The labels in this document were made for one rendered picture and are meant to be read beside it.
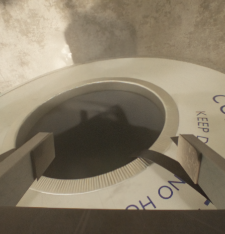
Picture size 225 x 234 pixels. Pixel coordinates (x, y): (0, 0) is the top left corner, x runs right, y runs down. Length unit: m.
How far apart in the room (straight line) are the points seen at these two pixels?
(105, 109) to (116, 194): 0.57
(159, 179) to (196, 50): 1.07
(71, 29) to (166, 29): 0.64
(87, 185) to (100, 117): 0.56
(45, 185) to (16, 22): 1.25
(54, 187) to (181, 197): 0.26
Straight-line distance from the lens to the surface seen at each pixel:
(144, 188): 0.36
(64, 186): 0.40
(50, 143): 0.16
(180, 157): 0.17
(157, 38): 1.25
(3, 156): 0.56
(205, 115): 0.54
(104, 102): 0.84
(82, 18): 1.27
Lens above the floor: 1.21
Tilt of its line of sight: 51 degrees down
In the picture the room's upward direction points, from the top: 168 degrees counter-clockwise
